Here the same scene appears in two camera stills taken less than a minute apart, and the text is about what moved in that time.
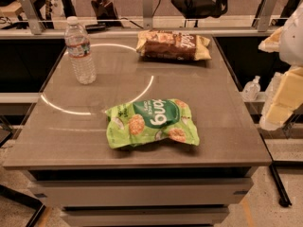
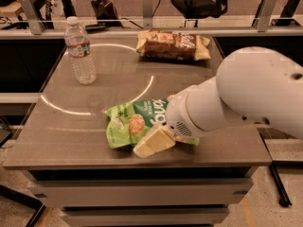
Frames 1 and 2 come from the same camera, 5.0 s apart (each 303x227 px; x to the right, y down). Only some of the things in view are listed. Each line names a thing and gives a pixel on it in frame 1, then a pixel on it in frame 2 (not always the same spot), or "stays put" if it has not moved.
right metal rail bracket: x=269 y=6 stays put
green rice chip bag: x=143 y=122 stays put
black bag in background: x=198 y=1 stays put
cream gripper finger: x=284 y=97 to x=156 y=141
